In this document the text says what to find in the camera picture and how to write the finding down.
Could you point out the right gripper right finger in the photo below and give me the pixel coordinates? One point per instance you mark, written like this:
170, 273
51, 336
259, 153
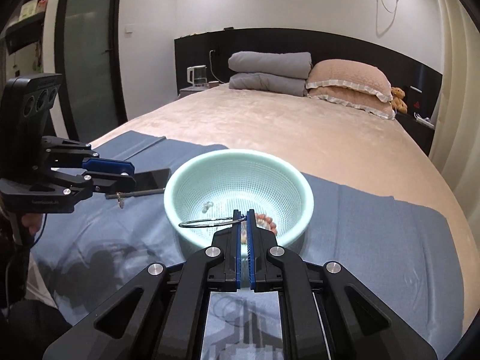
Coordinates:
326, 312

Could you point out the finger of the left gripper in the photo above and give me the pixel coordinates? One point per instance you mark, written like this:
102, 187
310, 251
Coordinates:
64, 153
55, 187

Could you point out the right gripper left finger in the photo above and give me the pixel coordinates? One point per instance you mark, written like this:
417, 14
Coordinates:
161, 313

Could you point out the pearl earring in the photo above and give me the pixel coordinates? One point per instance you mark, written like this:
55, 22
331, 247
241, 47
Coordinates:
207, 206

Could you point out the person left hand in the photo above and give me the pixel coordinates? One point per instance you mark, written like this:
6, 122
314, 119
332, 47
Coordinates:
35, 224

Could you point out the black smartphone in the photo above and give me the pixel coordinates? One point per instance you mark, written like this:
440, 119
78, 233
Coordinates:
151, 182

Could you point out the blue cloth mat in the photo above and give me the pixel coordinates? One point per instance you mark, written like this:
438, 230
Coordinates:
164, 225

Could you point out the dark glass door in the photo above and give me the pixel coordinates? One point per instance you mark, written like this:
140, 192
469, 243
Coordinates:
87, 56

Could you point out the teal plastic basket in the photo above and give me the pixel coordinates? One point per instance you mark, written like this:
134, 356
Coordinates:
238, 180

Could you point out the white electric kettle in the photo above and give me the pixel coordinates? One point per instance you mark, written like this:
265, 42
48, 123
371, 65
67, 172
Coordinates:
197, 75

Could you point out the beige bed cover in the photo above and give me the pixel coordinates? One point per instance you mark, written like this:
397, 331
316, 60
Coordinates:
329, 141

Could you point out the black nightstand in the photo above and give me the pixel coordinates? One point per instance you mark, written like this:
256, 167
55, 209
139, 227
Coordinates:
421, 134

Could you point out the cream curtain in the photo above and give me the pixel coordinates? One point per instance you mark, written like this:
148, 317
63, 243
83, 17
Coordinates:
455, 150

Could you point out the lower pink pillow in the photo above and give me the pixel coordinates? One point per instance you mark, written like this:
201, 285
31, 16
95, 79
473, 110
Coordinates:
354, 99

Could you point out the pink pillow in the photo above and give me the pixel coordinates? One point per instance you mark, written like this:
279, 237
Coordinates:
348, 74
354, 99

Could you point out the brown teddy bear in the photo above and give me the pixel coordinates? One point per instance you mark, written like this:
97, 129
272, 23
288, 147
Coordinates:
397, 102

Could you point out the lower grey folded blanket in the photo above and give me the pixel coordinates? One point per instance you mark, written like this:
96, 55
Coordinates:
269, 83

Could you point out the grey folded blanket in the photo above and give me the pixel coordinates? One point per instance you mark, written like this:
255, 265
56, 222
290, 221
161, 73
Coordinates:
269, 83
292, 65

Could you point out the black headboard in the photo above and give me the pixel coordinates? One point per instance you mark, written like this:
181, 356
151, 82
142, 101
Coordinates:
291, 52

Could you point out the upper pink pillow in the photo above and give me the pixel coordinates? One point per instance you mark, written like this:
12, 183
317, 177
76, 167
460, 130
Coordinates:
348, 74

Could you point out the upper grey folded blanket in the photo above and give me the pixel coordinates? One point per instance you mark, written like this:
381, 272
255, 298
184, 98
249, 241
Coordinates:
292, 65

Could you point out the black camera module left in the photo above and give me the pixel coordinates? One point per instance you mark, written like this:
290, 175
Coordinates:
25, 105

